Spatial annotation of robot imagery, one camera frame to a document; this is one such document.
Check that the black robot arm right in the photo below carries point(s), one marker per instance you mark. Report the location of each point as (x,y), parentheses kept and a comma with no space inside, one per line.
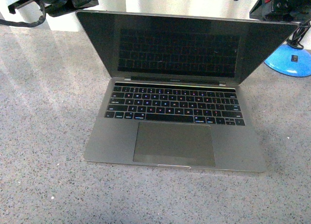
(281,10)

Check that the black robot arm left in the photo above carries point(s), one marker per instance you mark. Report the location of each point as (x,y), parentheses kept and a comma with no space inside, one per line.
(56,8)

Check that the grey laptop computer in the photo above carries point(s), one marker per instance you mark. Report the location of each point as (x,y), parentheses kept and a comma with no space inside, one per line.
(174,98)

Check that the blue round base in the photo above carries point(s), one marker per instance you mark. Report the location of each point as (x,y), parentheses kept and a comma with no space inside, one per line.
(289,61)

